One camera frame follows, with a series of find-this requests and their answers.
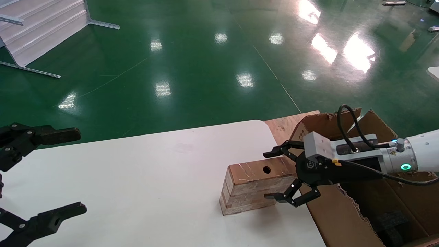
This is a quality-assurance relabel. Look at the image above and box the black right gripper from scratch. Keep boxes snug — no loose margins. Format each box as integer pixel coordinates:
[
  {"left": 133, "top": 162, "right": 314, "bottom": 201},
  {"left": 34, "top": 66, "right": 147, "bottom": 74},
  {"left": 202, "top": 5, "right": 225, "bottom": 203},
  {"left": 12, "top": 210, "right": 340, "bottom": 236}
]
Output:
[{"left": 263, "top": 140, "right": 387, "bottom": 207}]

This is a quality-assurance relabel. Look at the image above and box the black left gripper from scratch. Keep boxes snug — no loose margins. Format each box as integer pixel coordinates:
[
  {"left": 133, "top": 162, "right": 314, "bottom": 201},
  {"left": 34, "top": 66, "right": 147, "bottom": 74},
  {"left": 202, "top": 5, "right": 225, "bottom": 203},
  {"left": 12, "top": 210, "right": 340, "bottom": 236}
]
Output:
[{"left": 0, "top": 123, "right": 87, "bottom": 247}]

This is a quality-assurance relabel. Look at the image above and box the small brown wooden box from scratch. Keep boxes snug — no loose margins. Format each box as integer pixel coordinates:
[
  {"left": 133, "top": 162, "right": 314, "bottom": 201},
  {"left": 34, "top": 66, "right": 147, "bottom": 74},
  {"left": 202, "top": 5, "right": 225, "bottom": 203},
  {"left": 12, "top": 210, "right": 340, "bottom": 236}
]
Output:
[{"left": 219, "top": 157, "right": 299, "bottom": 216}]

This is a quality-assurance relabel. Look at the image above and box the big torn cardboard box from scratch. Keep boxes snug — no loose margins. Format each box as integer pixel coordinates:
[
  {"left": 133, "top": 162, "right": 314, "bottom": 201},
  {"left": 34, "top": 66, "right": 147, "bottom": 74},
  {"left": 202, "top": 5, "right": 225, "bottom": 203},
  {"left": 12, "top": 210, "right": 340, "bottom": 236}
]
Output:
[{"left": 290, "top": 108, "right": 439, "bottom": 247}]

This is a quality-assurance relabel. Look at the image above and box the black foam block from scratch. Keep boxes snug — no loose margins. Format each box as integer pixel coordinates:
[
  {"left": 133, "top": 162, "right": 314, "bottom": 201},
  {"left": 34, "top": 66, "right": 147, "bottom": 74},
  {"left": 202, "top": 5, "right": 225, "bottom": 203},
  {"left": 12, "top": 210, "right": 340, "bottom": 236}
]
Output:
[{"left": 371, "top": 210, "right": 413, "bottom": 247}]

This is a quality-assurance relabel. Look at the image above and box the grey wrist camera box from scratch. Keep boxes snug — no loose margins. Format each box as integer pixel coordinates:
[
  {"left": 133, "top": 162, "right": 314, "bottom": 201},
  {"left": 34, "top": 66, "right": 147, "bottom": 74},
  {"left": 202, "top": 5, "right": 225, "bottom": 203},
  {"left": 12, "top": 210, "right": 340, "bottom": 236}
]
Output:
[{"left": 303, "top": 131, "right": 335, "bottom": 160}]

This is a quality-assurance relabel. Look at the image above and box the black looped cable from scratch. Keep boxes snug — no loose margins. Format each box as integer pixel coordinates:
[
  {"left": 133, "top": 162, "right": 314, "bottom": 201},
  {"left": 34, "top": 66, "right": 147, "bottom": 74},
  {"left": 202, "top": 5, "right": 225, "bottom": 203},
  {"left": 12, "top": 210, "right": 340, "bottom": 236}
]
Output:
[{"left": 337, "top": 104, "right": 393, "bottom": 153}]

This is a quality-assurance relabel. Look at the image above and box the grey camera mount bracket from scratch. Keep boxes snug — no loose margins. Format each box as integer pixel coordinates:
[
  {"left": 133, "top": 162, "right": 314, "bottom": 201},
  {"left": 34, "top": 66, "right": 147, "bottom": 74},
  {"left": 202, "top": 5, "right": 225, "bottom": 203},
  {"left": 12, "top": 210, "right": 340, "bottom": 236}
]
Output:
[{"left": 330, "top": 134, "right": 378, "bottom": 159}]

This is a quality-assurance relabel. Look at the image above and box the black cable with yellow tag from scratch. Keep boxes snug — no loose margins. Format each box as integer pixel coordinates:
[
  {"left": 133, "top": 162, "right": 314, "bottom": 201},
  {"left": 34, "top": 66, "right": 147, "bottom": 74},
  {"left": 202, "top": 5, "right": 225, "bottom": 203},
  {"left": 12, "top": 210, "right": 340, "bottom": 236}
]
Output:
[{"left": 329, "top": 158, "right": 439, "bottom": 186}]

